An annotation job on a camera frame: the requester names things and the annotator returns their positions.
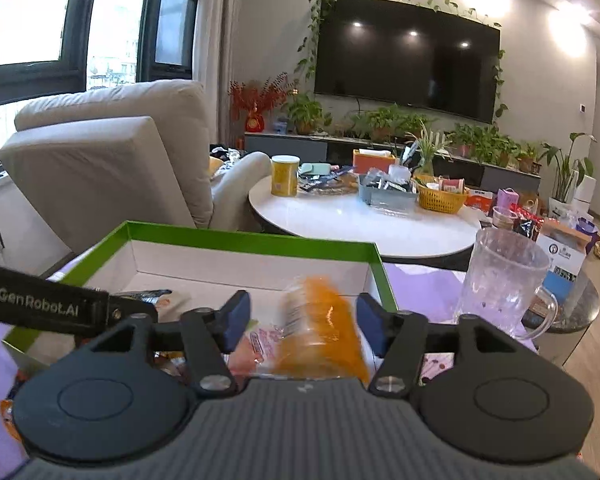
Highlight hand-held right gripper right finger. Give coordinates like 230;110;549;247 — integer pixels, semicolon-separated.
356;291;526;397

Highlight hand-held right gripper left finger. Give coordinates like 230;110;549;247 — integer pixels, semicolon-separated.
82;290;253;396

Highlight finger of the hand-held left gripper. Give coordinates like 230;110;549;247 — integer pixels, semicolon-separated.
106;292;160;330

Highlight orange snack packet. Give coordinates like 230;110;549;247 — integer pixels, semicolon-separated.
279;275;372;382

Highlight green cardboard box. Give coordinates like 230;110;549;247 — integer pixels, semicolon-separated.
2;220;398;376

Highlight pink snack packet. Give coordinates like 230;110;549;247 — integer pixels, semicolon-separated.
227;324;287;378

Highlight purple floral tablecloth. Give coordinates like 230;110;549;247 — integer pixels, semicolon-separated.
0;260;538;471

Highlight round white coffee table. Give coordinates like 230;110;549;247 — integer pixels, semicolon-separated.
248;187;488;261

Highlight grey-blue desk organizer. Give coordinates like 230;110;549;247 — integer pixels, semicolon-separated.
359;172;419;211

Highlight clear glass pitcher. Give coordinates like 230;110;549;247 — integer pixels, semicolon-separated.
452;227;559;339

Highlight yellow woven basket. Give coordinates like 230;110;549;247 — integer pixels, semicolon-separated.
416;180;469;213

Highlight beige armchair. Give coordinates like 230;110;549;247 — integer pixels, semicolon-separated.
0;80;272;241

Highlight yellow tin can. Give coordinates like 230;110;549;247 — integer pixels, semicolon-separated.
271;155;301;197

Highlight orange tissue box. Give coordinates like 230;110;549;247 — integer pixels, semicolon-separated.
352;149;398;176

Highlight clear plastic cup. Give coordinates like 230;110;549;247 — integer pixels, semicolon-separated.
491;208;518;233

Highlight spider plant in glass vase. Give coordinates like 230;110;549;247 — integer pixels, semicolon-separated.
405;127;453;178

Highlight grey television cabinet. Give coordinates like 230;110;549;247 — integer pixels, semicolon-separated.
244;131;541;192

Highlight potted green plant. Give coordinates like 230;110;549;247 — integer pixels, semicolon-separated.
450;124;518;166
282;92;333;136
352;105;433;141

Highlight blue and white carton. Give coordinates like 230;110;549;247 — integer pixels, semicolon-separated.
535;222;593;286

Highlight dark marble side table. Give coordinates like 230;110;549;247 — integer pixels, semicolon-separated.
522;270;600;334

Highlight red flower arrangement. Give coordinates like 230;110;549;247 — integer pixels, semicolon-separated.
228;74;292;133

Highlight black framed window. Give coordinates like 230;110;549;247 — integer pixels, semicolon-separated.
0;0;206;111

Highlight purple gift bag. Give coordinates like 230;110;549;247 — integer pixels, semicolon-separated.
575;215;598;241

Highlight tall potted leafy plant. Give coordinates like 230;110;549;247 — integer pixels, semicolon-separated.
540;132;596;218

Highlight white air purifier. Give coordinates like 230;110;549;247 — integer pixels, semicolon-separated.
570;175;597;211

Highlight beige curtain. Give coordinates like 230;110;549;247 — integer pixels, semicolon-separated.
192;0;246;151

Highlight green vine around television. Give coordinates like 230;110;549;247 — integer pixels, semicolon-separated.
294;0;510;121

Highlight black wall television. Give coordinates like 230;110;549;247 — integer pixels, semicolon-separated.
314;0;501;125

